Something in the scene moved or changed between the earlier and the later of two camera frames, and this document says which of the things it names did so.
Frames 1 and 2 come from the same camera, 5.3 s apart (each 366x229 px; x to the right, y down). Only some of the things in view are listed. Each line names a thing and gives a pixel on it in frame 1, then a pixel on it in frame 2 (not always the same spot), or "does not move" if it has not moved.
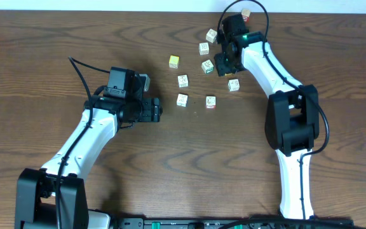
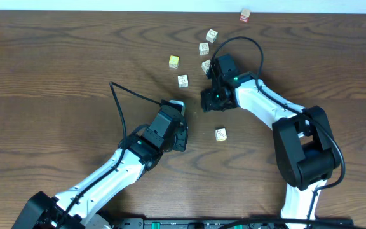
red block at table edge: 246,13 does not move
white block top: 211,35 does not move
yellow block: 173,62 does not move
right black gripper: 221,67 → 208,103
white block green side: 208,67 does not move
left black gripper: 153,114 → 183,137
